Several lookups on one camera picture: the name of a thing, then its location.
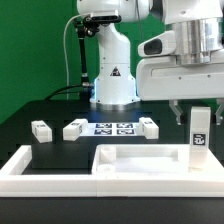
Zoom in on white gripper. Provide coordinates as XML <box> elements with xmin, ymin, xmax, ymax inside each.
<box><xmin>136</xmin><ymin>54</ymin><xmax>224</xmax><ymax>125</ymax></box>

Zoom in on white desk top tray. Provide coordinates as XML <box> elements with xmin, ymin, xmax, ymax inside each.
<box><xmin>91</xmin><ymin>144</ymin><xmax>224</xmax><ymax>197</ymax></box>

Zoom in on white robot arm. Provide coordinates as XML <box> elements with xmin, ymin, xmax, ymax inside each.
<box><xmin>77</xmin><ymin>0</ymin><xmax>224</xmax><ymax>123</ymax></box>

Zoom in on marker tag sheet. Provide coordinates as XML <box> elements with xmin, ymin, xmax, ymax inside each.
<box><xmin>82</xmin><ymin>122</ymin><xmax>138</xmax><ymax>137</ymax></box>

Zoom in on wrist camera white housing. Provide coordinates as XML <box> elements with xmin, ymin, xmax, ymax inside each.
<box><xmin>138</xmin><ymin>30</ymin><xmax>177</xmax><ymax>58</ymax></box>

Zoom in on white U-shaped frame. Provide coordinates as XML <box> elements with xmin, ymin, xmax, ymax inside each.
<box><xmin>0</xmin><ymin>144</ymin><xmax>224</xmax><ymax>198</ymax></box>

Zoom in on black camera stand pole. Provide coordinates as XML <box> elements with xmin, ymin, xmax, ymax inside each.
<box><xmin>77</xmin><ymin>28</ymin><xmax>91</xmax><ymax>100</ymax></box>

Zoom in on black camera on stand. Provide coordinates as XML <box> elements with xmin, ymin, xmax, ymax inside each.
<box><xmin>73</xmin><ymin>15</ymin><xmax>121</xmax><ymax>38</ymax></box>

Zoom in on white grey cable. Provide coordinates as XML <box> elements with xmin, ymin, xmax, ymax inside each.
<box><xmin>63</xmin><ymin>13</ymin><xmax>92</xmax><ymax>100</ymax></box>

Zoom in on black cable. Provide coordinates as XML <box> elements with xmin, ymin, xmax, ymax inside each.
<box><xmin>44</xmin><ymin>84</ymin><xmax>84</xmax><ymax>101</ymax></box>

